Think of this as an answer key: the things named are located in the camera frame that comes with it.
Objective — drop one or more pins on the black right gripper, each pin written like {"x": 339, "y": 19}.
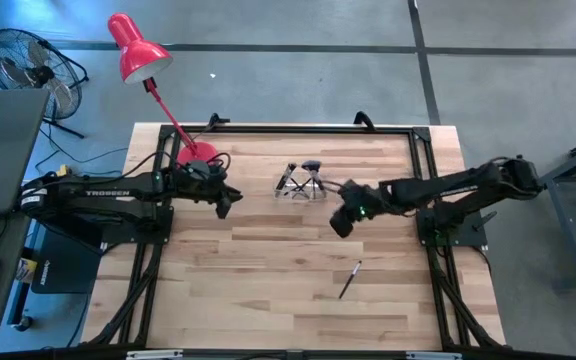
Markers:
{"x": 363, "y": 202}

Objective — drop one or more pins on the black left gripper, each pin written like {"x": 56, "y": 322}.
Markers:
{"x": 205, "y": 182}

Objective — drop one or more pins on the thick short black makeup brush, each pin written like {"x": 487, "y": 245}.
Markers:
{"x": 288, "y": 176}

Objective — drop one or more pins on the large fluffy powder brush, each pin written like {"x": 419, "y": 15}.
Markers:
{"x": 311, "y": 165}

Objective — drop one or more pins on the black spoolie mascara wand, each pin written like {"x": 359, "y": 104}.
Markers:
{"x": 295, "y": 188}

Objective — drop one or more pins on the black makeup brush silver ferrule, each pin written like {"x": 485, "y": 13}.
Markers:
{"x": 350, "y": 280}

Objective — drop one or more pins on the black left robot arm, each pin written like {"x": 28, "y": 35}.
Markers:
{"x": 93, "y": 192}

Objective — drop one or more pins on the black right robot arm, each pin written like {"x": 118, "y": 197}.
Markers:
{"x": 443, "y": 187}

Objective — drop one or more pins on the clear acrylic organizer box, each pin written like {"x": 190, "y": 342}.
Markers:
{"x": 293, "y": 198}

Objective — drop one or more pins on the black table clamp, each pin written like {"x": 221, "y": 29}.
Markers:
{"x": 364, "y": 120}
{"x": 218, "y": 120}

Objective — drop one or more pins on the black desk support beam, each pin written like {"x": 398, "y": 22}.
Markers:
{"x": 83, "y": 235}

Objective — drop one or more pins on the red desk lamp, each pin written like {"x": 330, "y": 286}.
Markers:
{"x": 140, "y": 55}

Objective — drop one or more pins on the black Husky case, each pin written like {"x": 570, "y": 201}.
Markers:
{"x": 68, "y": 260}

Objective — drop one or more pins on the small yellow labelled box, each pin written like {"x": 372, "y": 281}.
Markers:
{"x": 27, "y": 270}

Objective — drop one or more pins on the black floor fan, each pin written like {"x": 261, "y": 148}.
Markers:
{"x": 33, "y": 75}

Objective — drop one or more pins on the black caster wheel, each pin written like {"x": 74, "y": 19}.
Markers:
{"x": 24, "y": 323}

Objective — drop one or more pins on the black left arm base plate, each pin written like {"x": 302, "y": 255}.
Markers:
{"x": 160, "y": 239}

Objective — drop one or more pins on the black aluminium table frame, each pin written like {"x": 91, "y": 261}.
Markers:
{"x": 293, "y": 129}

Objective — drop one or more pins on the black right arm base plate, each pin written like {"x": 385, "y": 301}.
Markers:
{"x": 473, "y": 240}

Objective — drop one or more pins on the silver table bracket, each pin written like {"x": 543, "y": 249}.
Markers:
{"x": 153, "y": 354}
{"x": 433, "y": 356}

